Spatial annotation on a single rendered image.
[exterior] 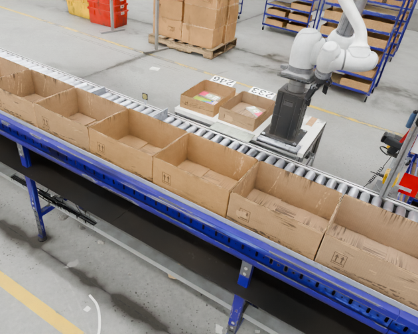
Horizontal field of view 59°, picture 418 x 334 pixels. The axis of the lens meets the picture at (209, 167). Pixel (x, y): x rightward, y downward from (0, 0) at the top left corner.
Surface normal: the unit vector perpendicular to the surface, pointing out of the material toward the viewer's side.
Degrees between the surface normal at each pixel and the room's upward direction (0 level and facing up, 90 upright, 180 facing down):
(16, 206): 0
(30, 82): 90
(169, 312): 0
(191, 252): 0
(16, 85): 89
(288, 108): 90
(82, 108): 89
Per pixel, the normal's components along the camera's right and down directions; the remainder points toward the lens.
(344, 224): -0.51, 0.44
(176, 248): 0.11, -0.81
